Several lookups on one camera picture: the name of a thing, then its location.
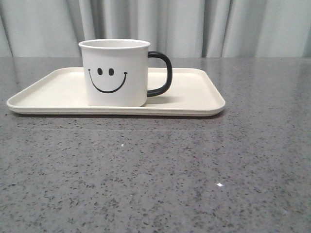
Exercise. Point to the grey pleated curtain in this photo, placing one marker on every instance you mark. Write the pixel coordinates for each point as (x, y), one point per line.
(178, 28)

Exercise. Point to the white smiley mug black handle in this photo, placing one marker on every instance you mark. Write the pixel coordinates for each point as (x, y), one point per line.
(116, 72)

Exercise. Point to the cream rectangular plastic tray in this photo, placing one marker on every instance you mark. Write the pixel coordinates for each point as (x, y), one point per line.
(63, 92)

